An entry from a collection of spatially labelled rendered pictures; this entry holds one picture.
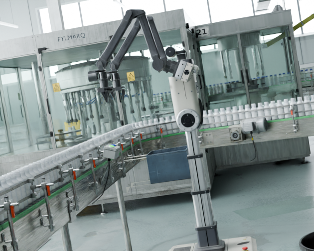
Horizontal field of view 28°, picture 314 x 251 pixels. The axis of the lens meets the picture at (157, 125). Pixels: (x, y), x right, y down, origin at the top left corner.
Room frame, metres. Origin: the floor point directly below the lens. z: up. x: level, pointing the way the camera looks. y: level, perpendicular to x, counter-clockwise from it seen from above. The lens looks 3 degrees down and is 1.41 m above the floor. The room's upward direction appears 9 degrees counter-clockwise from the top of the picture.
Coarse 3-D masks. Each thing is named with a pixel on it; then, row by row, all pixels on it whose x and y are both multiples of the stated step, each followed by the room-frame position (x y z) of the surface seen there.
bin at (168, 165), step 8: (152, 152) 5.00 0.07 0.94; (160, 152) 4.99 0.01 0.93; (168, 152) 4.67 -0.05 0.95; (176, 152) 4.66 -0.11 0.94; (184, 152) 4.66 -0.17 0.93; (128, 160) 4.76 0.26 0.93; (152, 160) 4.69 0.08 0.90; (160, 160) 4.68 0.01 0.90; (168, 160) 4.67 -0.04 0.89; (176, 160) 4.67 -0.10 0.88; (184, 160) 4.66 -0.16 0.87; (152, 168) 4.69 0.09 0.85; (160, 168) 4.68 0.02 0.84; (168, 168) 4.68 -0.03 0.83; (176, 168) 4.67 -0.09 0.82; (184, 168) 4.66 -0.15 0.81; (152, 176) 4.69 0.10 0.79; (160, 176) 4.69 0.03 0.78; (168, 176) 4.68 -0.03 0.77; (176, 176) 4.67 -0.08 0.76; (184, 176) 4.66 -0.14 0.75; (144, 184) 4.76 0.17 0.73
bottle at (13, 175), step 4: (12, 172) 2.72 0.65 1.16; (12, 176) 2.69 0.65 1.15; (12, 180) 2.68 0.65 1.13; (16, 180) 2.69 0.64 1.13; (16, 184) 2.68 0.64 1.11; (16, 188) 2.68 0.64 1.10; (20, 188) 2.70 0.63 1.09; (16, 192) 2.68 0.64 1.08; (20, 192) 2.69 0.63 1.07; (20, 196) 2.69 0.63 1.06; (20, 204) 2.68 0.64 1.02; (20, 208) 2.68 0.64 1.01
